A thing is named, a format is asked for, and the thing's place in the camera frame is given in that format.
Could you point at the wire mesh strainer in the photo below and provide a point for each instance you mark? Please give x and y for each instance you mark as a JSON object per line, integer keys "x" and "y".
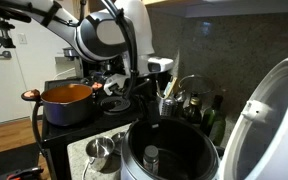
{"x": 196, "y": 83}

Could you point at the small silver pot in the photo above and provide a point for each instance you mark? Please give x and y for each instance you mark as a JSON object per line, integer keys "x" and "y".
{"x": 99, "y": 151}

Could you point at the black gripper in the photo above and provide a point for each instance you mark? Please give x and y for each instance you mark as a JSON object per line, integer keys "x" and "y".
{"x": 146, "y": 91}

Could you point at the white rice cooker lid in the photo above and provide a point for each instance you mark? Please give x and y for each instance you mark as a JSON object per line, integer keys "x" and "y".
{"x": 258, "y": 145}

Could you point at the small jar with grey lid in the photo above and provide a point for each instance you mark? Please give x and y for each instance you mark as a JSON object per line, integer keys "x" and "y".
{"x": 151, "y": 159}

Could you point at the wooden spatula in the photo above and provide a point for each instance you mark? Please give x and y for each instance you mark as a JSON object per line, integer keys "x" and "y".
{"x": 169, "y": 87}

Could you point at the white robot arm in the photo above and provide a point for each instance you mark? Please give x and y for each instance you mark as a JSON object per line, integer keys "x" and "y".
{"x": 122, "y": 29}

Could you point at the black coffee maker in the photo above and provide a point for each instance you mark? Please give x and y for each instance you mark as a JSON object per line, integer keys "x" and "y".
{"x": 72, "y": 55}

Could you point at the black electric stove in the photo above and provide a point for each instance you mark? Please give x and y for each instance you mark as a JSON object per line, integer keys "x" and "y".
{"x": 55, "y": 139}

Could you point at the perforated steel utensil holder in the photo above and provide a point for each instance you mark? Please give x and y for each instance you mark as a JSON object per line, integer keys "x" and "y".
{"x": 167, "y": 106}

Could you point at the orange interior cooking pot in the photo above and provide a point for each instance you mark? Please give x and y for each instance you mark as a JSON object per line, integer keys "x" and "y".
{"x": 64, "y": 105}

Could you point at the dark sauce bottle gold cap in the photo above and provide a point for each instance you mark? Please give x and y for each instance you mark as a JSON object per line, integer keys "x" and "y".
{"x": 192, "y": 112}

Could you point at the green olive oil bottle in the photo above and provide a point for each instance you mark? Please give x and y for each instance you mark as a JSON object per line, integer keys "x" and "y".
{"x": 213, "y": 122}

